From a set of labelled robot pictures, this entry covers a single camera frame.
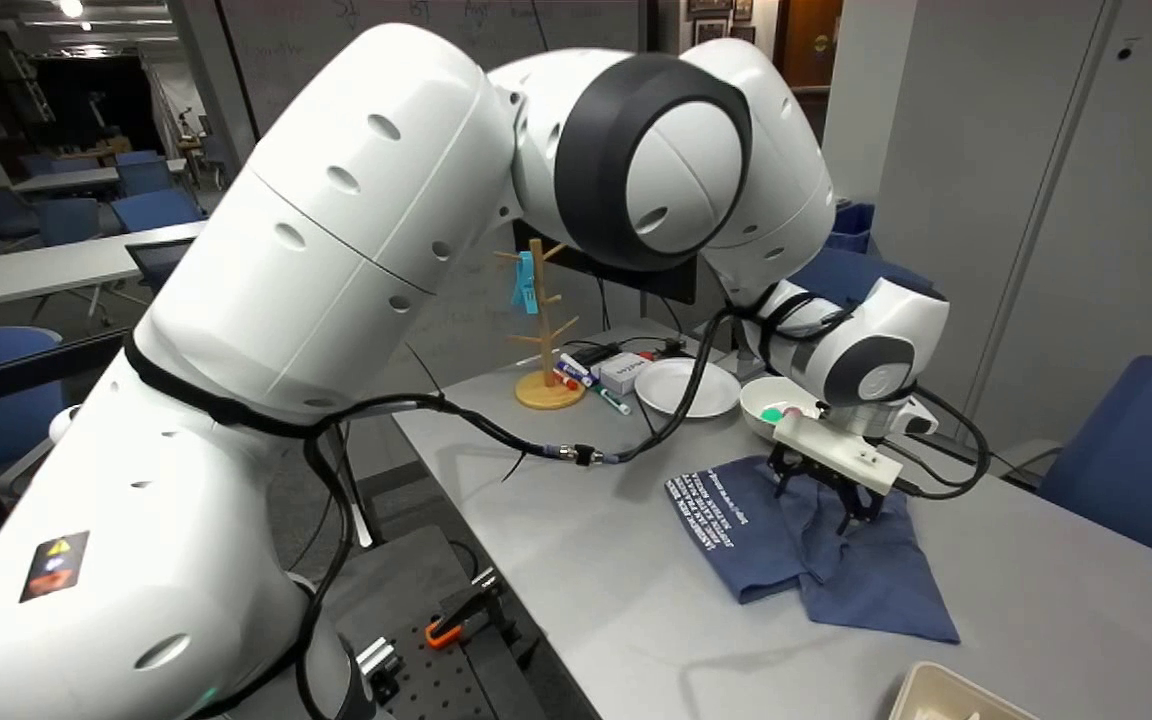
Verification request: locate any white plate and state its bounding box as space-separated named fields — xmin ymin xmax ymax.
xmin=633 ymin=356 xmax=744 ymax=422

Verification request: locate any blue printed shirt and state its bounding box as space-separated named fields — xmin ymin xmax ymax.
xmin=659 ymin=450 xmax=962 ymax=646

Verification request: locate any grey cabinet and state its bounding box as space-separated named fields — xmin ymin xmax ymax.
xmin=819 ymin=0 xmax=1152 ymax=455

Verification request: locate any orange handled clamp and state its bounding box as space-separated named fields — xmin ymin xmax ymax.
xmin=418 ymin=608 xmax=489 ymax=653

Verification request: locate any beige cutlery tray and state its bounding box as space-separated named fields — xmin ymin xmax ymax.
xmin=889 ymin=657 xmax=1041 ymax=720

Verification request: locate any wooden mug tree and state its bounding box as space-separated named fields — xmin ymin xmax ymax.
xmin=507 ymin=236 xmax=597 ymax=417

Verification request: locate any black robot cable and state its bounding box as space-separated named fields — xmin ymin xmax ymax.
xmin=301 ymin=300 xmax=994 ymax=504

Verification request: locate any light blue small cup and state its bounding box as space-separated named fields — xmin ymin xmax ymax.
xmin=513 ymin=251 xmax=544 ymax=320

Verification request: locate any white red packet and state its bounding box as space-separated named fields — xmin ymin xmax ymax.
xmin=557 ymin=341 xmax=647 ymax=412

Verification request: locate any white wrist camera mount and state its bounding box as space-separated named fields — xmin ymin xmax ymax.
xmin=769 ymin=403 xmax=908 ymax=499

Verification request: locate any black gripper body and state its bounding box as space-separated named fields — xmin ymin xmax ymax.
xmin=769 ymin=445 xmax=879 ymax=507

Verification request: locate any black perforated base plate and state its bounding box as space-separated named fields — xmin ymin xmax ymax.
xmin=331 ymin=525 xmax=567 ymax=720

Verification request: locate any white bowl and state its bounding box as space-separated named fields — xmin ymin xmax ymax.
xmin=737 ymin=372 xmax=823 ymax=432

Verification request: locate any grey long table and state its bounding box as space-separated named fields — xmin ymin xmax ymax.
xmin=0 ymin=214 xmax=209 ymax=320

